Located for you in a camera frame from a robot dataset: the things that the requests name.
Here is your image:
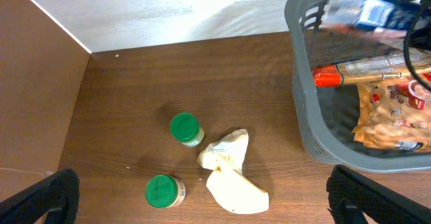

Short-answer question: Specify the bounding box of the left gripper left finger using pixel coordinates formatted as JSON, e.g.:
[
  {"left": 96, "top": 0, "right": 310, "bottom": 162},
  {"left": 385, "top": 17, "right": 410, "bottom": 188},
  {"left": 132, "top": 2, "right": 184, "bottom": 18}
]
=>
[{"left": 1, "top": 169, "right": 79, "bottom": 224}]

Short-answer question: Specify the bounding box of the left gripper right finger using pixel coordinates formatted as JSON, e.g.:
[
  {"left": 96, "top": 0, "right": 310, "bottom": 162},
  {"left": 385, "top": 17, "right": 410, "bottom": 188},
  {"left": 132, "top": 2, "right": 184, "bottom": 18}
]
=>
[{"left": 326, "top": 165, "right": 430, "bottom": 223}]

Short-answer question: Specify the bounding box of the grey plastic basket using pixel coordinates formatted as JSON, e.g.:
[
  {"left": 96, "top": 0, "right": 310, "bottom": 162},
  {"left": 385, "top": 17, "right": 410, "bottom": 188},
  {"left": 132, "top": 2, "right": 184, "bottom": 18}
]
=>
[{"left": 285, "top": 0, "right": 430, "bottom": 173}]

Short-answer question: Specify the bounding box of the yellow Nescafe bag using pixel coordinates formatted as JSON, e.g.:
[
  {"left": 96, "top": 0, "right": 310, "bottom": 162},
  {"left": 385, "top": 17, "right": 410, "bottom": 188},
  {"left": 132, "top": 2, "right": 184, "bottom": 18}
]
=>
[{"left": 352, "top": 78, "right": 430, "bottom": 152}]

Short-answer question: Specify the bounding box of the green lid jar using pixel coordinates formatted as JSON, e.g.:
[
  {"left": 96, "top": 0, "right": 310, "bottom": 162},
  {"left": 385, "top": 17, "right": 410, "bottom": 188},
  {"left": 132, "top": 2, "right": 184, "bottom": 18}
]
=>
[
  {"left": 145, "top": 175, "right": 186, "bottom": 209},
  {"left": 169, "top": 112, "right": 205, "bottom": 147}
]

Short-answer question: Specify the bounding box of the orange spaghetti packet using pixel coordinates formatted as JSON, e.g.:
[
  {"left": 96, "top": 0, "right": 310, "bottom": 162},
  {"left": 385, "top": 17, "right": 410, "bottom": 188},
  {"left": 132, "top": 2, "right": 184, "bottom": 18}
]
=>
[{"left": 312, "top": 52, "right": 411, "bottom": 87}]

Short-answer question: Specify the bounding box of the cream plastic bag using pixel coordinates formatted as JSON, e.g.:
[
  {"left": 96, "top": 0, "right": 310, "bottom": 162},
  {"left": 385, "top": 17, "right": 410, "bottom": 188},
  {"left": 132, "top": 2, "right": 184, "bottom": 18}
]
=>
[{"left": 197, "top": 129, "right": 269, "bottom": 215}]

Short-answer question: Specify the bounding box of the blue tissue pack box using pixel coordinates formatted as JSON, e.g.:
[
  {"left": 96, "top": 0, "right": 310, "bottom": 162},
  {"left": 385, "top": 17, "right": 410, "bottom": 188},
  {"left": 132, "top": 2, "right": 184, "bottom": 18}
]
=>
[{"left": 322, "top": 0, "right": 420, "bottom": 48}]

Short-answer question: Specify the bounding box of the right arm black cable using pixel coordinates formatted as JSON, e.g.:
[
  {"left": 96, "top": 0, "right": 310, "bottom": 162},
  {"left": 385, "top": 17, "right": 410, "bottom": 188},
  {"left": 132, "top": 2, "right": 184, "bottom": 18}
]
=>
[{"left": 403, "top": 0, "right": 431, "bottom": 92}]

